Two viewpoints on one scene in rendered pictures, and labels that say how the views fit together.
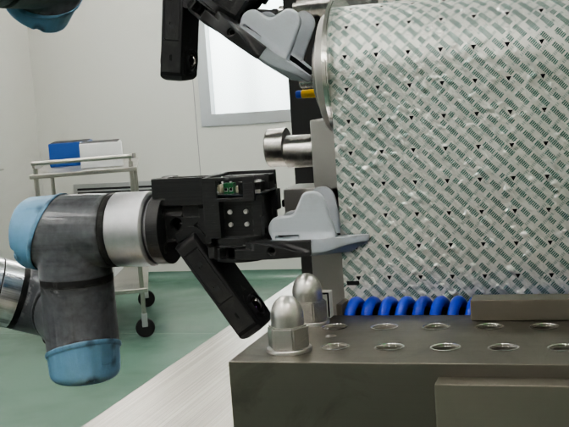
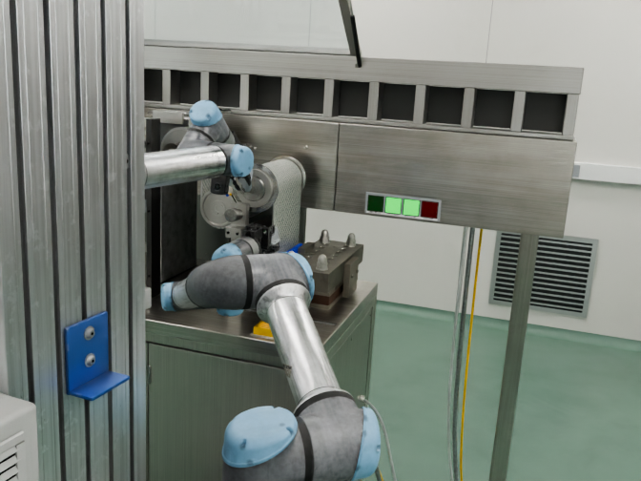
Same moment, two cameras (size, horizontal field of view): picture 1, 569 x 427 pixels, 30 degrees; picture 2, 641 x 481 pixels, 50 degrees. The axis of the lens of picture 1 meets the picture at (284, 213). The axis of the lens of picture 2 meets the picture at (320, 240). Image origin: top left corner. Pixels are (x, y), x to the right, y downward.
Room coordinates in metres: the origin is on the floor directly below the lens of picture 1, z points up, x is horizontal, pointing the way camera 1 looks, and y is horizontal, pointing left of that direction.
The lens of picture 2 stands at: (0.85, 1.96, 1.60)
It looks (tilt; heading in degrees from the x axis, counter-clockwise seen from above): 14 degrees down; 270
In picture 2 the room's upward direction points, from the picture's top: 3 degrees clockwise
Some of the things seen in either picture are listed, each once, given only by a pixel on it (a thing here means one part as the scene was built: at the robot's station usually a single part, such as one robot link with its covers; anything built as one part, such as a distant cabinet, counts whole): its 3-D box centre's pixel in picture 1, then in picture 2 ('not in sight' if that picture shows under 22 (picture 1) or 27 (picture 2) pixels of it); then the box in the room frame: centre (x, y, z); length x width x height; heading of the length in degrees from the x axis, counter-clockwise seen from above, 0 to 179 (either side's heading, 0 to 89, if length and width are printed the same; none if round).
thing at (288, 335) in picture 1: (287, 323); (321, 261); (0.84, 0.00, 1.05); 0.04 x 0.04 x 0.04
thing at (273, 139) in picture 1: (278, 147); (232, 215); (1.11, 0.00, 1.18); 0.04 x 0.02 x 0.04; 162
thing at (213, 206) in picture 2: not in sight; (235, 201); (1.13, -0.22, 1.18); 0.26 x 0.12 x 0.12; 72
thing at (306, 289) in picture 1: (307, 297); not in sight; (0.93, -0.02, 1.05); 0.04 x 0.04 x 0.04
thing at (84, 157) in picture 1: (94, 234); not in sight; (5.78, 1.05, 0.51); 0.91 x 0.58 x 1.02; 6
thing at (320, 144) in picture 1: (321, 265); (236, 253); (1.10, -0.03, 1.05); 0.06 x 0.05 x 0.31; 72
